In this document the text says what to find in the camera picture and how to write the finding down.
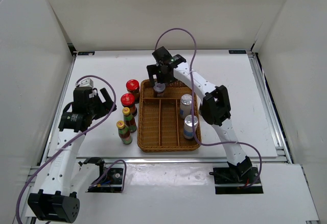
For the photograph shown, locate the purple lid dark jar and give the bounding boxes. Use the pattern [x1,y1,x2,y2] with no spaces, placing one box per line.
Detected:
[153,82,166,98]

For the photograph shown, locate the silver white can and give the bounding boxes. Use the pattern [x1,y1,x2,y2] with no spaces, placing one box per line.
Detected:
[183,114,199,139]
[179,94,192,119]

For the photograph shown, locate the silver top white can front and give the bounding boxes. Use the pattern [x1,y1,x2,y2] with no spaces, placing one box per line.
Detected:
[183,114,199,139]

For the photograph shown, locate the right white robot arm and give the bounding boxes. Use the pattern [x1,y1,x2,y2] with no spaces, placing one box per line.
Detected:
[147,46,252,183]

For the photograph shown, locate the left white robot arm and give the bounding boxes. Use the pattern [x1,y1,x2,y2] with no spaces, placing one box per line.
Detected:
[28,86,116,223]

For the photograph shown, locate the red lid sauce jar front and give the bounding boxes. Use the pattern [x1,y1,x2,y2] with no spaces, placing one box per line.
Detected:
[121,93,137,116]

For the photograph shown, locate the red lid sauce jar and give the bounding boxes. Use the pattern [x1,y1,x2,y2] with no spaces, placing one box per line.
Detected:
[126,79,140,104]
[121,93,137,116]

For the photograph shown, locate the yellow cap sauce bottle rear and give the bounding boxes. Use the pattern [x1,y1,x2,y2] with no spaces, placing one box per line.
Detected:
[122,107,137,133]

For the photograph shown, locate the yellow cap sauce bottle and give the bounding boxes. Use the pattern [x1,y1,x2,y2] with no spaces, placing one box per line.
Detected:
[116,120,132,144]
[122,107,137,133]

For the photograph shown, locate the red lid sauce jar rear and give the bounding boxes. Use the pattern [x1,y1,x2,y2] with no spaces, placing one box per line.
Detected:
[126,79,140,104]

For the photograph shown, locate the yellow cap sauce bottle front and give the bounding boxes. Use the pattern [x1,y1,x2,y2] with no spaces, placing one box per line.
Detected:
[116,120,132,144]

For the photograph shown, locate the wicker divided basket tray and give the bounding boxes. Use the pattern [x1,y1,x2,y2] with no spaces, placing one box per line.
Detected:
[137,80,200,153]

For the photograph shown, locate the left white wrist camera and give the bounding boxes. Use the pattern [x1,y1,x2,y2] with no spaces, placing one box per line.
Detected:
[75,78,94,88]

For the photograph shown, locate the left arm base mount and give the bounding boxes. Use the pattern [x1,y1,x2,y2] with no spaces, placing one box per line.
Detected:
[78,157,127,193]

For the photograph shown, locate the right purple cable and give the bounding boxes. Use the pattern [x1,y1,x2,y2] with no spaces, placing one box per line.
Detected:
[154,28,263,189]

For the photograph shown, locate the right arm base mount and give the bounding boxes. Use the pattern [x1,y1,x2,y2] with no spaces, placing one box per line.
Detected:
[209,167,264,195]

